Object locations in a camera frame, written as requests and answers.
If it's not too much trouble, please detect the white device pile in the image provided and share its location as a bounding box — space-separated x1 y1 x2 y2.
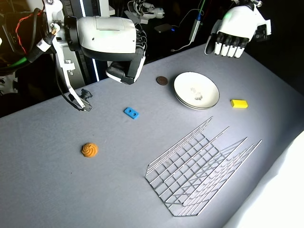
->
127 0 165 24

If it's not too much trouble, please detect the white plate with small smudge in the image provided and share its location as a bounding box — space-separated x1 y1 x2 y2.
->
173 72 220 109

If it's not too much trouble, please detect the dark power bank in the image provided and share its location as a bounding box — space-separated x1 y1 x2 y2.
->
153 23 176 34

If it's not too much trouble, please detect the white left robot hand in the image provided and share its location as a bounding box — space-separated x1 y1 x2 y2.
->
204 1 272 59

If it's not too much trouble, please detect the black camera cable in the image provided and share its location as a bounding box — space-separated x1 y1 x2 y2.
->
55 52 86 112

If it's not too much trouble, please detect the thin white cable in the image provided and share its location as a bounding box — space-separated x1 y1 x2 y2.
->
171 39 193 52

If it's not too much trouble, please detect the yellow wooden block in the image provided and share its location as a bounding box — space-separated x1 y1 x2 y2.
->
230 99 249 109

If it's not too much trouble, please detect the grey power adapter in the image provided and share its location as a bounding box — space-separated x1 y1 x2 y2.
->
189 19 203 43

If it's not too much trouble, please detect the white plate with large smudge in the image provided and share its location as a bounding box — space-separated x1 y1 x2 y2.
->
174 91 218 111

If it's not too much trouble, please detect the blue block with two holes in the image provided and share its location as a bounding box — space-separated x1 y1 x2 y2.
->
123 107 140 120

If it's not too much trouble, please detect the silver wire dish rack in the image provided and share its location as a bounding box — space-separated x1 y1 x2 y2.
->
144 115 263 217

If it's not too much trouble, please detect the orange swirl cookie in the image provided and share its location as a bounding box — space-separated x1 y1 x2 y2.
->
81 142 99 158

